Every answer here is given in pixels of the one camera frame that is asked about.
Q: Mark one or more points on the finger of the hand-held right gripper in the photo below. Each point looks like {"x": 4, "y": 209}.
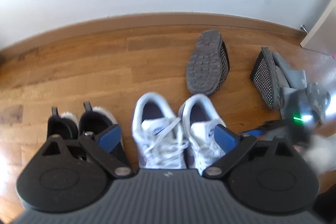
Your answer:
{"x": 273, "y": 128}

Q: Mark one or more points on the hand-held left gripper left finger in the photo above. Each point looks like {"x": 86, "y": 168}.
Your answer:
{"x": 111, "y": 136}

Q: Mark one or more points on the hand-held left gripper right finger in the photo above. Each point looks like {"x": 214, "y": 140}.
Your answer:
{"x": 227, "y": 138}

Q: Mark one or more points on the white laced sneaker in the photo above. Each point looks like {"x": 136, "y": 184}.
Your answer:
{"x": 207, "y": 132}
{"x": 157, "y": 150}

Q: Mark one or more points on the black sneaker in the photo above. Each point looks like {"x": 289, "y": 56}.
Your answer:
{"x": 61, "y": 125}
{"x": 94, "y": 121}

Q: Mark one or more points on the dark grey printed slide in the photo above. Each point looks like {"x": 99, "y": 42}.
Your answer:
{"x": 316, "y": 98}
{"x": 291, "y": 77}

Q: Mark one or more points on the dotted dark slipper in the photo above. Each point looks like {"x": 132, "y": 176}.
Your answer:
{"x": 204, "y": 64}
{"x": 265, "y": 79}

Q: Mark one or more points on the metal door stopper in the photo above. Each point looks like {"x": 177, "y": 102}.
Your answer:
{"x": 303, "y": 28}

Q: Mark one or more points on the beige door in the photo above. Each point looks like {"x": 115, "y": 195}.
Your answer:
{"x": 323, "y": 29}

